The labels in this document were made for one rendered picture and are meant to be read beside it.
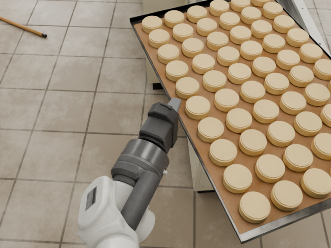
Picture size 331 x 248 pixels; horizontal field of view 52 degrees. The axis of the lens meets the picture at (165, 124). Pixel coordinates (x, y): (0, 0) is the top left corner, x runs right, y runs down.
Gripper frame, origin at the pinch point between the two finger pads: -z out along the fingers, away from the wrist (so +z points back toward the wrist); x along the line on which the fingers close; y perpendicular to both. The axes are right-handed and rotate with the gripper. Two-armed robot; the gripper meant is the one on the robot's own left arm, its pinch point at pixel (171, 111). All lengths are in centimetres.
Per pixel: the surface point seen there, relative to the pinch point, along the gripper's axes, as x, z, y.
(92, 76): -100, -77, 85
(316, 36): -10, -50, -24
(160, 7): -40, -82, 41
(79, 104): -100, -54, 81
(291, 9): -13, -64, -15
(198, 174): -75, -27, -2
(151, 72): -83, -80, 45
